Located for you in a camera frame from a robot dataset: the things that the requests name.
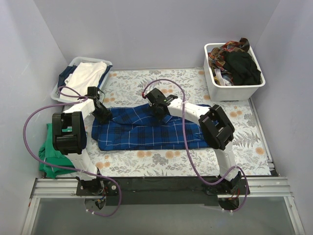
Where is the blue plaid long sleeve shirt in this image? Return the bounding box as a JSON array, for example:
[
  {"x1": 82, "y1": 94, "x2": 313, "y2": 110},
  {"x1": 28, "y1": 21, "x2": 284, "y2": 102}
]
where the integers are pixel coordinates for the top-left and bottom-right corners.
[{"x1": 91, "y1": 104, "x2": 213, "y2": 151}]

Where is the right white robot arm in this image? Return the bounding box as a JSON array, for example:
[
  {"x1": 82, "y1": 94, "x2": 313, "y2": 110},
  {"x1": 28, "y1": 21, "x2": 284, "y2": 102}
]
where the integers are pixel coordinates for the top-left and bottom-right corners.
[{"x1": 141, "y1": 88, "x2": 243, "y2": 195}]

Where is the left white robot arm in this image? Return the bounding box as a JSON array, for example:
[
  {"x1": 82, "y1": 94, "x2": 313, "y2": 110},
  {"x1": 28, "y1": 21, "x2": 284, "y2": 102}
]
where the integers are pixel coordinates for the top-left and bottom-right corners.
[{"x1": 52, "y1": 87, "x2": 112, "y2": 196}]

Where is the floral patterned table mat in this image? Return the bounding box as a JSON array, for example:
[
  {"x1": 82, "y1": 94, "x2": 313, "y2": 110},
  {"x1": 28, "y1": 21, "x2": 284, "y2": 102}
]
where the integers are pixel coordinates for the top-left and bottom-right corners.
[{"x1": 87, "y1": 68, "x2": 273, "y2": 177}]

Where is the folded white shirt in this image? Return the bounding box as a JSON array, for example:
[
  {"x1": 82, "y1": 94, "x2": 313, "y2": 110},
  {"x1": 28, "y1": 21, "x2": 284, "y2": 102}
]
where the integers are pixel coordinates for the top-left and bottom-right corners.
[{"x1": 60, "y1": 62, "x2": 110, "y2": 102}]

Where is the folded navy shirt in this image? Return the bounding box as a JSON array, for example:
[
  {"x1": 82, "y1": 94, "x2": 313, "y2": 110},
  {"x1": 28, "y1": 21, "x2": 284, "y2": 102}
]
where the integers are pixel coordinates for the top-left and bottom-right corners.
[{"x1": 57, "y1": 65, "x2": 112, "y2": 88}]

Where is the white plastic bin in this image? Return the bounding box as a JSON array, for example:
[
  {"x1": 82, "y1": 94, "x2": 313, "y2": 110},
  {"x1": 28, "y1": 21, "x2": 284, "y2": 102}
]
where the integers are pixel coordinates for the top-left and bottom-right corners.
[{"x1": 203, "y1": 43, "x2": 266, "y2": 102}]

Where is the folded green shirt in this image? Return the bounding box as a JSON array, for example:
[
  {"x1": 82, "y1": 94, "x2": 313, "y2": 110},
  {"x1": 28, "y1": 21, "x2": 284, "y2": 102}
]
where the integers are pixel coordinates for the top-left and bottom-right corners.
[{"x1": 38, "y1": 123, "x2": 74, "y2": 179}]

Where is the white crumpled garment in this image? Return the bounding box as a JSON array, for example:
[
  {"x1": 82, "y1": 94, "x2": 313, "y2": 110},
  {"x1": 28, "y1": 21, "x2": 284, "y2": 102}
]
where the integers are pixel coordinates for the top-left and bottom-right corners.
[{"x1": 214, "y1": 69, "x2": 233, "y2": 86}]

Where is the brown plaid crumpled shirt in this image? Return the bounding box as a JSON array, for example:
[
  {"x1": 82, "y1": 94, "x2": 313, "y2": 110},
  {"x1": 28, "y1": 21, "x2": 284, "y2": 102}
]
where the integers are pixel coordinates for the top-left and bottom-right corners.
[{"x1": 208, "y1": 38, "x2": 250, "y2": 74}]

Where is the black crumpled shirt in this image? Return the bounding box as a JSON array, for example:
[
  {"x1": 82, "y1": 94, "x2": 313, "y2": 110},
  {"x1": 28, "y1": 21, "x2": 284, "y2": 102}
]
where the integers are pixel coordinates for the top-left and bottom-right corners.
[{"x1": 223, "y1": 51, "x2": 261, "y2": 86}]

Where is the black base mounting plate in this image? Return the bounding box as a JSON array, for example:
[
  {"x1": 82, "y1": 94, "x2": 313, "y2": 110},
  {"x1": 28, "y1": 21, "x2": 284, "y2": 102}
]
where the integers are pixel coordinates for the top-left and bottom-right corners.
[{"x1": 76, "y1": 176, "x2": 250, "y2": 207}]

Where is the aluminium rail frame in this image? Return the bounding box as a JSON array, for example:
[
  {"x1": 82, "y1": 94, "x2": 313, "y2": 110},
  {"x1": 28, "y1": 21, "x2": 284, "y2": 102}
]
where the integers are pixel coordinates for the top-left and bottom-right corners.
[{"x1": 20, "y1": 97, "x2": 306, "y2": 235}]

